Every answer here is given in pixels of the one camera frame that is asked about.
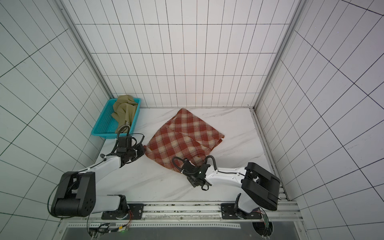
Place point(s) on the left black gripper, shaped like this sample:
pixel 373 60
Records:
pixel 141 151

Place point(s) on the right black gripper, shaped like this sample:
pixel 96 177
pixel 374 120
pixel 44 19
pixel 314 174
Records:
pixel 190 168

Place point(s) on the red plaid skirt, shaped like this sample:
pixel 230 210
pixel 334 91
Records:
pixel 185 136

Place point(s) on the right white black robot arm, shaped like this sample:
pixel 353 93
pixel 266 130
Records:
pixel 259 188

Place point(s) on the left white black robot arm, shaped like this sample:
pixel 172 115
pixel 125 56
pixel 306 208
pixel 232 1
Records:
pixel 76 194

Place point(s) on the teal plastic basket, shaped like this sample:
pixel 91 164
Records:
pixel 105 126

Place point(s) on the olive green skirt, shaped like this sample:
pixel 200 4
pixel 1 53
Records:
pixel 125 109

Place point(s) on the left electronics wiring board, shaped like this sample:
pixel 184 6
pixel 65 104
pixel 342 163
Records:
pixel 106 228

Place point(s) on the electronics wiring board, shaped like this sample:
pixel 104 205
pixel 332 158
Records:
pixel 106 228
pixel 265 227

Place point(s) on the right electronics wiring board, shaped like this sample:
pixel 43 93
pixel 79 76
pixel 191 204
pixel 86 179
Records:
pixel 265 227

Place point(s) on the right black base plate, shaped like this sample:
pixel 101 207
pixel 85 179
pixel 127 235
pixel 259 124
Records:
pixel 230 211

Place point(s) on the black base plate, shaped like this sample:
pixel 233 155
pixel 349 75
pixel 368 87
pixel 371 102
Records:
pixel 135 210
pixel 230 211

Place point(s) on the aluminium mounting rail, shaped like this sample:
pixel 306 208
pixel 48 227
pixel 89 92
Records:
pixel 210 212

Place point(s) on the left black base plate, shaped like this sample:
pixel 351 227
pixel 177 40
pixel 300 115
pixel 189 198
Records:
pixel 135 210

